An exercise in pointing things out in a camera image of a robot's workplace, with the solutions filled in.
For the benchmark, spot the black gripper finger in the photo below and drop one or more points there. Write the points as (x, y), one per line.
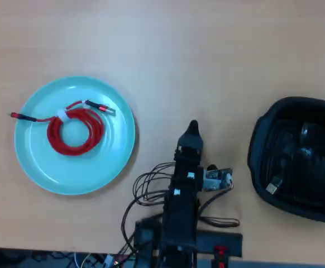
(192, 138)

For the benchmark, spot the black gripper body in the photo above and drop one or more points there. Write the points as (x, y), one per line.
(189, 159)

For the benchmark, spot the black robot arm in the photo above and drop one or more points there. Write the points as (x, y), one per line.
(180, 217)

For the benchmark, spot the black bowl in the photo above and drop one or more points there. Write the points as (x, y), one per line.
(256, 156)

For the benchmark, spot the red and black clamp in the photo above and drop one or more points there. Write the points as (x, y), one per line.
(220, 255)

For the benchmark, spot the light blue plate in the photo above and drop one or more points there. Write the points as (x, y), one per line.
(67, 173)

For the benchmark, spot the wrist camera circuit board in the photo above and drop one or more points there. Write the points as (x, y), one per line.
(217, 178)

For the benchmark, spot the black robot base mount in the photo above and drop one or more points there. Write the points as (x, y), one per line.
(221, 243)

